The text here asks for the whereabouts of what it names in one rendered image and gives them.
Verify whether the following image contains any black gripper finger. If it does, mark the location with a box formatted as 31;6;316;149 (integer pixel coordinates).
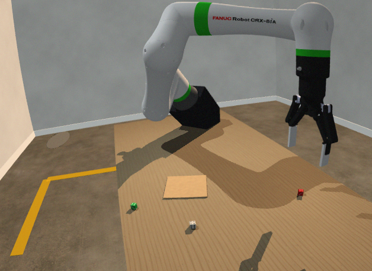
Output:
308;104;338;167
285;95;306;147

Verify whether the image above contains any tan flat mat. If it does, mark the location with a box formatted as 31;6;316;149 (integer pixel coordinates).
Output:
163;175;207;199

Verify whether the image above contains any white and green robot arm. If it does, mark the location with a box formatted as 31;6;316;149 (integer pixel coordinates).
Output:
142;2;334;121

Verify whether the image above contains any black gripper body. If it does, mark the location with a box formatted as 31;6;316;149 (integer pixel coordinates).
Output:
299;77;326;117

